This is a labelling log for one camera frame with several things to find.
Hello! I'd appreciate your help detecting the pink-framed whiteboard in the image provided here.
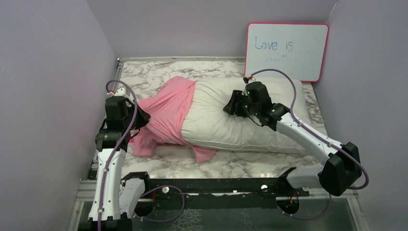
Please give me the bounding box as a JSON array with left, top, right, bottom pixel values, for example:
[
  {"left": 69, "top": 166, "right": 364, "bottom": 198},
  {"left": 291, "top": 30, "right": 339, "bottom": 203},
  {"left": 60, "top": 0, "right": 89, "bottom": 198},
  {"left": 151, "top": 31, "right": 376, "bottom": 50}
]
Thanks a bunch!
[{"left": 244, "top": 22, "right": 329, "bottom": 82}]

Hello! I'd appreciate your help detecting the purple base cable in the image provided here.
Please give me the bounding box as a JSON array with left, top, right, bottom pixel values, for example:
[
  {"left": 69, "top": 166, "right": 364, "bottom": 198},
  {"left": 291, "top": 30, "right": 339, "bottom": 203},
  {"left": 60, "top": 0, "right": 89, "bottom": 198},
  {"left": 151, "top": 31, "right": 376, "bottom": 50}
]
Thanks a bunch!
[
  {"left": 276, "top": 192, "right": 332, "bottom": 221},
  {"left": 134, "top": 185, "right": 186, "bottom": 223}
]

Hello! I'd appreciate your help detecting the white pillow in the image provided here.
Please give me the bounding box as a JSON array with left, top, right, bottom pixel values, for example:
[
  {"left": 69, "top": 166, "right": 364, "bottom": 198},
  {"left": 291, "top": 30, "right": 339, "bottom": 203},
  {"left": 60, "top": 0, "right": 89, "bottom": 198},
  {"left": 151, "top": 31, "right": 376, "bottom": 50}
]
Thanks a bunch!
[{"left": 181, "top": 77, "right": 308, "bottom": 154}]

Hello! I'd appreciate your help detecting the pink pillowcase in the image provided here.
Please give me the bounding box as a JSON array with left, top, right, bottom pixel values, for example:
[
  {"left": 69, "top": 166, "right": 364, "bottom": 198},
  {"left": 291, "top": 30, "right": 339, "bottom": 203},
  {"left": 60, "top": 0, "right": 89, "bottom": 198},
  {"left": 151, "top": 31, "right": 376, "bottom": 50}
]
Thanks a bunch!
[{"left": 132, "top": 76, "right": 217, "bottom": 163}]

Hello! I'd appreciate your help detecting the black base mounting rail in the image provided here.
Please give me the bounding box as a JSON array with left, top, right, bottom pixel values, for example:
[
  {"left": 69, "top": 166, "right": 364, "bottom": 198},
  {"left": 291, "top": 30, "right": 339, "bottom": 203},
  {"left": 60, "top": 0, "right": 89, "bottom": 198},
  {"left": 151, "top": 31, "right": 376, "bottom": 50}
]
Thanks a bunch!
[{"left": 136, "top": 178, "right": 309, "bottom": 210}]

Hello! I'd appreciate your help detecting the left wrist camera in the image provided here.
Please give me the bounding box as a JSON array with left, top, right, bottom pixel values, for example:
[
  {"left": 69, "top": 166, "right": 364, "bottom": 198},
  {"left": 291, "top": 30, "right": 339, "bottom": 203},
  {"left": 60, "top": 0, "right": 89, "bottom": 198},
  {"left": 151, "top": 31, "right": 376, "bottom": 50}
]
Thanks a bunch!
[{"left": 107, "top": 87, "right": 131, "bottom": 98}]

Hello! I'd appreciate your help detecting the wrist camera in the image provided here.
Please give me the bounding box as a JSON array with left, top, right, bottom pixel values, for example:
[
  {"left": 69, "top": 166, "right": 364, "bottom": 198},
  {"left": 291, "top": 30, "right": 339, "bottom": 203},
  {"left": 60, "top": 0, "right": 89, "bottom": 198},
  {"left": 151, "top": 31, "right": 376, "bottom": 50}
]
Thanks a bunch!
[
  {"left": 107, "top": 87, "right": 131, "bottom": 98},
  {"left": 242, "top": 76, "right": 256, "bottom": 85}
]

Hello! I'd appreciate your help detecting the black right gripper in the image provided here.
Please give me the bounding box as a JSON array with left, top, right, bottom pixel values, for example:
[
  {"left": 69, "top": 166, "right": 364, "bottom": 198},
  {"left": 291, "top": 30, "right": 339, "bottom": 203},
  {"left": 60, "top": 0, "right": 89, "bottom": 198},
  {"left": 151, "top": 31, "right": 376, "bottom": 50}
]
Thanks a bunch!
[{"left": 225, "top": 90, "right": 260, "bottom": 117}]

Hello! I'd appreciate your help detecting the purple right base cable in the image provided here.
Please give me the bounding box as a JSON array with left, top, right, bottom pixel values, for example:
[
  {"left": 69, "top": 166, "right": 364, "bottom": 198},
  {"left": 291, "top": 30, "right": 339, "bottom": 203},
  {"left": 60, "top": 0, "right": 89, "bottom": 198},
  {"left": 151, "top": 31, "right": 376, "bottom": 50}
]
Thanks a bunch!
[{"left": 276, "top": 192, "right": 332, "bottom": 221}]

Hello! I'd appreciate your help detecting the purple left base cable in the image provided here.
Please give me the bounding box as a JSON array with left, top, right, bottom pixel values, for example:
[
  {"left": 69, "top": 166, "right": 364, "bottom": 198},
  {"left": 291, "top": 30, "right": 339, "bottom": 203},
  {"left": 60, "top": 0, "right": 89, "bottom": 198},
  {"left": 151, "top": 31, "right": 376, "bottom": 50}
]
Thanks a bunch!
[{"left": 134, "top": 185, "right": 186, "bottom": 223}]

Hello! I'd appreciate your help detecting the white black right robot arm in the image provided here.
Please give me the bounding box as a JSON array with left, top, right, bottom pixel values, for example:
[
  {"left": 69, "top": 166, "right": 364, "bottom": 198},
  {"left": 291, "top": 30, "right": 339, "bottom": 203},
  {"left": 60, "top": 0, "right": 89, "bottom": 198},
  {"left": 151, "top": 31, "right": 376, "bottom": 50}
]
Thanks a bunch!
[{"left": 223, "top": 81, "right": 363, "bottom": 196}]

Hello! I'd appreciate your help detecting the aluminium table frame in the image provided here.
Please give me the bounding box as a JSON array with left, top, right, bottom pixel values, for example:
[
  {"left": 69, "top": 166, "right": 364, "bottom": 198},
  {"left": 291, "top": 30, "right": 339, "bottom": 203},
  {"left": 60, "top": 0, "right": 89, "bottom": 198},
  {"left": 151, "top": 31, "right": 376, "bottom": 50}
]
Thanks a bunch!
[{"left": 78, "top": 73, "right": 366, "bottom": 231}]

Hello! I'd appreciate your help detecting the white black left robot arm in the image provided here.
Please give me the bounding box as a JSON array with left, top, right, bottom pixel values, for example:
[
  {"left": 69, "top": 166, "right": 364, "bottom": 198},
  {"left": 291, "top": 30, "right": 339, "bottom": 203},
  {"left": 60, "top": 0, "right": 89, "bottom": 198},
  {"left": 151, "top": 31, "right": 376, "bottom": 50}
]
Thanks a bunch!
[{"left": 77, "top": 96, "right": 151, "bottom": 231}]

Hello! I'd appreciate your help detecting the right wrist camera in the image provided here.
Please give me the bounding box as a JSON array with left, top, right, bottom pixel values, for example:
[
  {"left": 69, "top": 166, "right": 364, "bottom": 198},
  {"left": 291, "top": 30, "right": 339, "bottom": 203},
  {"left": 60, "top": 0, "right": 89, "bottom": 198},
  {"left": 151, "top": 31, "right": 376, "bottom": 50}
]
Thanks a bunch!
[{"left": 242, "top": 76, "right": 256, "bottom": 85}]

